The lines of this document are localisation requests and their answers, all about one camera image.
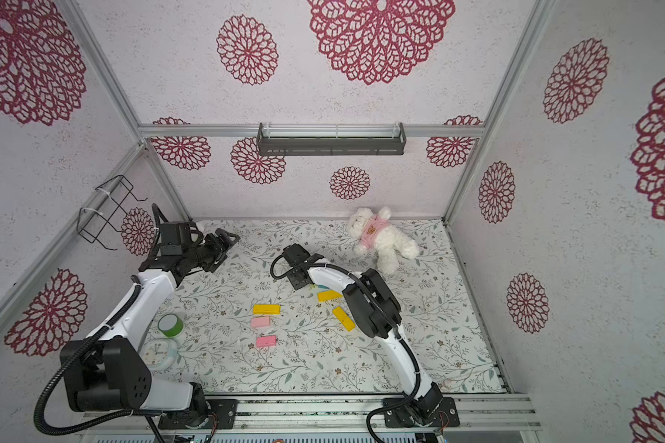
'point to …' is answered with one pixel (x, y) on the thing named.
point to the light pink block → (261, 321)
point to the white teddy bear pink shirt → (373, 233)
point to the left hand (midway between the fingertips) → (235, 245)
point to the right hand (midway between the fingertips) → (299, 272)
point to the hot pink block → (266, 341)
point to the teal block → (322, 286)
